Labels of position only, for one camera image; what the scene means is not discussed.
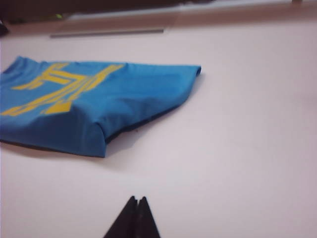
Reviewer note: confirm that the grey metal desk strip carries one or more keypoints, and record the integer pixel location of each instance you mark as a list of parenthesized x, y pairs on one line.
[(106, 33)]

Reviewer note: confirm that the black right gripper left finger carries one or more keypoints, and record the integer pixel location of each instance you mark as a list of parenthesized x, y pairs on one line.
[(123, 220)]

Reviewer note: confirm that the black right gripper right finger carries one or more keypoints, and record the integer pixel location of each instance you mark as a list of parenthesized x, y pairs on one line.
[(147, 220)]

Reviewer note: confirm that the blue white soccer jersey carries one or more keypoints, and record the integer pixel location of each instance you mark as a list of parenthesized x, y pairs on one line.
[(86, 104)]

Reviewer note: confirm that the green item behind divider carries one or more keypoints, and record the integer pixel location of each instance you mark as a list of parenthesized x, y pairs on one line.
[(58, 16)]

